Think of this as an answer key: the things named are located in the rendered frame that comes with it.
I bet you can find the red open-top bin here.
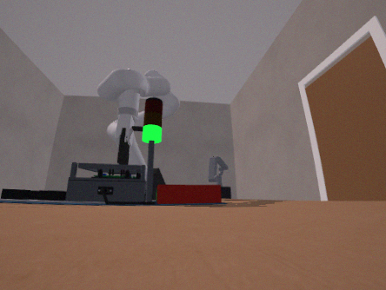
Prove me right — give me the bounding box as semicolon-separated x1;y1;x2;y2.
156;185;222;204

